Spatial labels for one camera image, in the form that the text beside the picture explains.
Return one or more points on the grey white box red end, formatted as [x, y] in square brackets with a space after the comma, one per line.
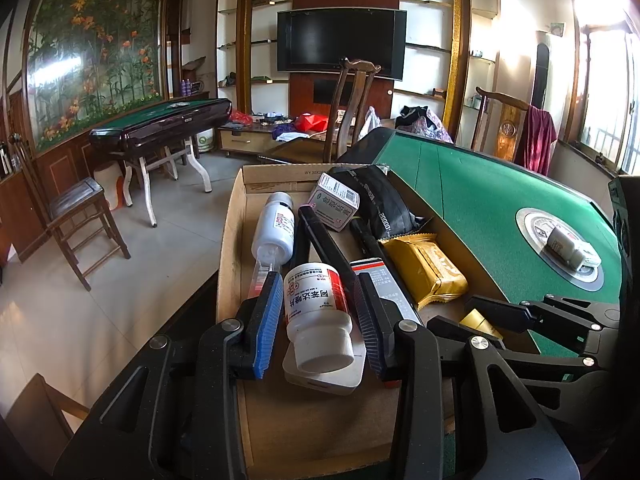
[387, 280]

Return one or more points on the black packet gold pattern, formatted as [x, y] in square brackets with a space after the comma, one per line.
[380, 195]

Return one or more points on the low wooden cabinet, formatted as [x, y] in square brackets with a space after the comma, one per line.
[250, 140]

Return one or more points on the white waste bin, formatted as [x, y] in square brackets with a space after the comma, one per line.
[205, 141]

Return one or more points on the small white medicine box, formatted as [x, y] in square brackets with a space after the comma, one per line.
[332, 202]

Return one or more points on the white plastic bag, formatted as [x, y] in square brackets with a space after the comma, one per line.
[372, 122]

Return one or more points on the black television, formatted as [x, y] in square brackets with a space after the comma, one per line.
[342, 42]

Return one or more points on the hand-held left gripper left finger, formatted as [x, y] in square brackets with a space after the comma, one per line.
[265, 325]

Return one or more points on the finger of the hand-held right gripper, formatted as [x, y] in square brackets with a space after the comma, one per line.
[545, 352]
[500, 312]

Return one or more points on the dark mahjong table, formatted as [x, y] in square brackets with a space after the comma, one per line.
[160, 120]

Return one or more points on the dark wooden chair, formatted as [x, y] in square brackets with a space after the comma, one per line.
[75, 200]

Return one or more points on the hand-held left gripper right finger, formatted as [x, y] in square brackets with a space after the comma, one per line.
[370, 325]

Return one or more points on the tall white bottle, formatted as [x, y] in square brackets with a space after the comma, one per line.
[274, 230]

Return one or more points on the wooden chair gold emblem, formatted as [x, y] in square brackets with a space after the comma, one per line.
[507, 130]

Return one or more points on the maroon cloth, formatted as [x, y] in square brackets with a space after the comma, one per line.
[537, 140]

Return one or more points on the white pill bottle red label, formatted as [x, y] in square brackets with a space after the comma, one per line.
[315, 305]

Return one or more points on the small white bottle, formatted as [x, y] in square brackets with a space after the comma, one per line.
[562, 242]

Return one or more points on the window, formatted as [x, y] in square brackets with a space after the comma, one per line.
[605, 85]

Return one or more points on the small red plastic bag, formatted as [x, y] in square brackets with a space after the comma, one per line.
[241, 118]

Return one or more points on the thick black marker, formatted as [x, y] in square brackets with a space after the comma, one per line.
[320, 240]

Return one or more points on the round table control panel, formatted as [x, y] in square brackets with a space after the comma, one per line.
[530, 225]

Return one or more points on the pile of clothes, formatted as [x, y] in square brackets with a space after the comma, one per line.
[420, 117]

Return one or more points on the cardboard box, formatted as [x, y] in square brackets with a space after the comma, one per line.
[310, 435]

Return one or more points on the flower wall painting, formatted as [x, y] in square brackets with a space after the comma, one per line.
[100, 35]

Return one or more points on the large red bag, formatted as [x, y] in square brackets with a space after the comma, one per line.
[310, 122]

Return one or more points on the white orange plastic container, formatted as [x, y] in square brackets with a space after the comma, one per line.
[110, 180]

